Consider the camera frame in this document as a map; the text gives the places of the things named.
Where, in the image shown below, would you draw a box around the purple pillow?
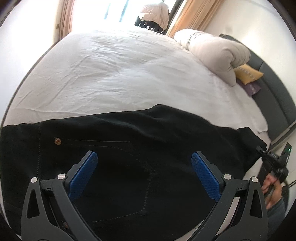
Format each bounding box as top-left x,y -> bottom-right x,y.
241,82 -> 261,96

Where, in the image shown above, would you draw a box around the grey headboard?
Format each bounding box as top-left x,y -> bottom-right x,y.
218,33 -> 296,145

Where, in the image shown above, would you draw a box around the tan curtain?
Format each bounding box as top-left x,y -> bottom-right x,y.
166,0 -> 225,38

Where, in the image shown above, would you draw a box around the grey sleeve forearm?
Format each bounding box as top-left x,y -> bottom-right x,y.
267,197 -> 286,239

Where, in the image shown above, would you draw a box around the yellow pillow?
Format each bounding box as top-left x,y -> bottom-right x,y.
234,64 -> 264,85

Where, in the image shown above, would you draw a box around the black pants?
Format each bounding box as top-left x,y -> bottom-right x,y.
1,104 -> 267,240

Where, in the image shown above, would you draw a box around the chair with beige jacket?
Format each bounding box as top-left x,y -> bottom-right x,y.
134,1 -> 170,34

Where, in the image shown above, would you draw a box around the person's right hand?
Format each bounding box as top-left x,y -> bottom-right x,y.
261,174 -> 282,210

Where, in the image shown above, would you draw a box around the beige rolled duvet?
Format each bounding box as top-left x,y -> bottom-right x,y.
174,29 -> 251,87

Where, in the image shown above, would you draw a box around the white bed sheet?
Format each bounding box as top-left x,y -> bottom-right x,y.
4,29 -> 269,141

